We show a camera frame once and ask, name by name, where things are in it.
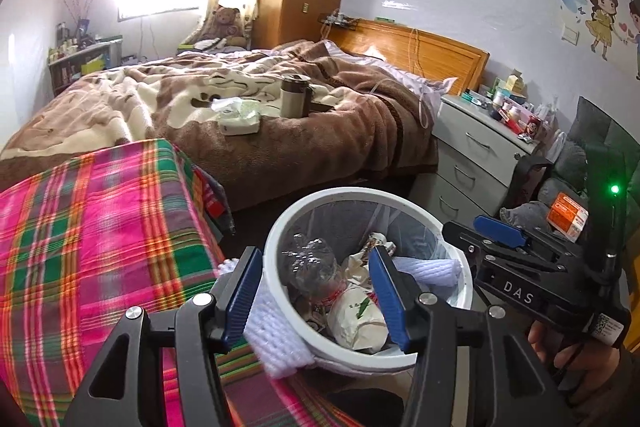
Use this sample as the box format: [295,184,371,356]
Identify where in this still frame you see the cartoon children wall sticker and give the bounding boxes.
[585,0,640,80]

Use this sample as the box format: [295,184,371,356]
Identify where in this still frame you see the clear plastic bottle red label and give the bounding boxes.
[280,232,348,303]

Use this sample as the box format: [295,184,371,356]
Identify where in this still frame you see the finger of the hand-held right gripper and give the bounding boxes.
[441,220,506,278]
[472,214,583,270]

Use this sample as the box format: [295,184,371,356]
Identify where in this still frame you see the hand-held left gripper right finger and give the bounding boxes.
[367,247,561,427]

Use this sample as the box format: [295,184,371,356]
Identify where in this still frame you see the nightstand bottles and boxes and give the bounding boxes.
[462,74,556,142]

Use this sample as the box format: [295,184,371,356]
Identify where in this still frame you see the orange white box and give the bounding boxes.
[546,192,590,243]

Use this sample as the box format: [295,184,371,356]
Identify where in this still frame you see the wooden headboard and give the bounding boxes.
[325,19,491,95]

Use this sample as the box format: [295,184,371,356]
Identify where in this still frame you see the brown cream fleece blanket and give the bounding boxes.
[0,39,441,212]

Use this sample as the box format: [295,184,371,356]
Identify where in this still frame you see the white paper tissue pack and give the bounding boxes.
[325,282,396,353]

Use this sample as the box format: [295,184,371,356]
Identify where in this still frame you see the small black wall shelf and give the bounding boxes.
[318,9,362,32]

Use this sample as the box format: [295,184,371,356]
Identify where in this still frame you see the cluttered low shelf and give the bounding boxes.
[47,34,126,96]

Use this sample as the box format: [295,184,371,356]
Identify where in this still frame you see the person's right forearm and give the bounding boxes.
[555,347,640,427]

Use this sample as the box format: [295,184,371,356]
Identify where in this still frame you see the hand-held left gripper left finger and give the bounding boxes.
[72,246,264,427]

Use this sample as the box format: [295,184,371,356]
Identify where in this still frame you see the small white foam net sleeve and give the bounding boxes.
[392,257,463,293]

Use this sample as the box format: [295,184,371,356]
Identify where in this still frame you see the person's right hand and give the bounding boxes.
[527,322,601,390]

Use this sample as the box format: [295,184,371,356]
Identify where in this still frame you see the brown teddy bear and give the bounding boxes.
[200,6,248,48]

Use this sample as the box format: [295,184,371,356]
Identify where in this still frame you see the white trash bin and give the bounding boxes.
[262,187,473,370]

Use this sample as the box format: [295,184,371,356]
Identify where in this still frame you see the pink green plaid blanket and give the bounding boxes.
[0,138,351,427]

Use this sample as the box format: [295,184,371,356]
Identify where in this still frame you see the white nightstand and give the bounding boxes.
[431,93,543,220]

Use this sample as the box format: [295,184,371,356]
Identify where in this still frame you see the decorative dry branches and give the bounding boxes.
[60,0,103,25]

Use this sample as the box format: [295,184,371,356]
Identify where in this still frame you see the steel thermos cup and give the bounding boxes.
[279,74,312,118]

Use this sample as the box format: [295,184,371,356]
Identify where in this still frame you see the white tissue box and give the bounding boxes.
[212,97,261,136]

